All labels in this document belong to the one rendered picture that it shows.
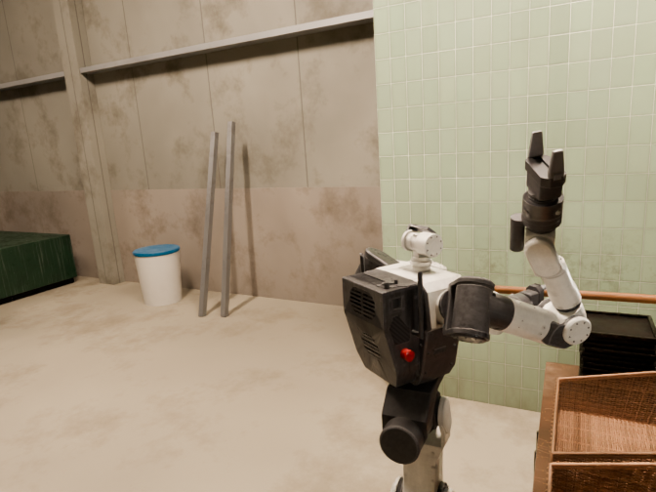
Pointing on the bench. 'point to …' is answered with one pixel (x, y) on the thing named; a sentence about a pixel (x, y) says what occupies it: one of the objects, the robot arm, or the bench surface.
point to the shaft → (592, 295)
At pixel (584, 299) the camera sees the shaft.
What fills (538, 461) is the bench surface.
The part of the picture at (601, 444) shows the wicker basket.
